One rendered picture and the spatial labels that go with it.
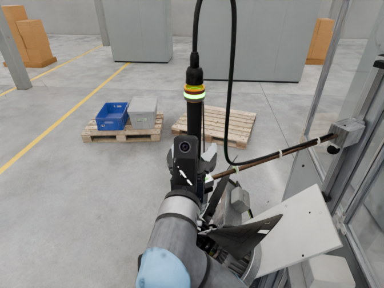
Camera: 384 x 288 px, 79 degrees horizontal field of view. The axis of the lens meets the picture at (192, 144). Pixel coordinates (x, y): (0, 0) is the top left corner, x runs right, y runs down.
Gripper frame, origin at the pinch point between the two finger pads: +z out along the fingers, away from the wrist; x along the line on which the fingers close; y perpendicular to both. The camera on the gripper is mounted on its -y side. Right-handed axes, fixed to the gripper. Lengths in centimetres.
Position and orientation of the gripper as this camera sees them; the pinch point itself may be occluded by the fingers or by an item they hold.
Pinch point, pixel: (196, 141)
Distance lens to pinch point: 58.9
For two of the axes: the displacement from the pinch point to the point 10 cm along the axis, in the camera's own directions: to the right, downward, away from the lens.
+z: 1.6, -5.5, 8.2
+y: 0.0, 8.3, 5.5
